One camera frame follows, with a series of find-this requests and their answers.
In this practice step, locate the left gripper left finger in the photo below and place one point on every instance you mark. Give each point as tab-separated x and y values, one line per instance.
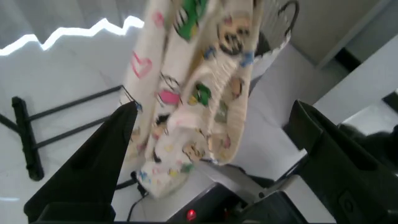
87	174

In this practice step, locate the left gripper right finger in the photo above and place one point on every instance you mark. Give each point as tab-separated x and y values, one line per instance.
348	180

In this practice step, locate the cream printed garment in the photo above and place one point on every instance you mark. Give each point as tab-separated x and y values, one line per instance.
186	130

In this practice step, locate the black clothes rack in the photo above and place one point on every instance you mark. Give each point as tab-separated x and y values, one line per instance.
26	140

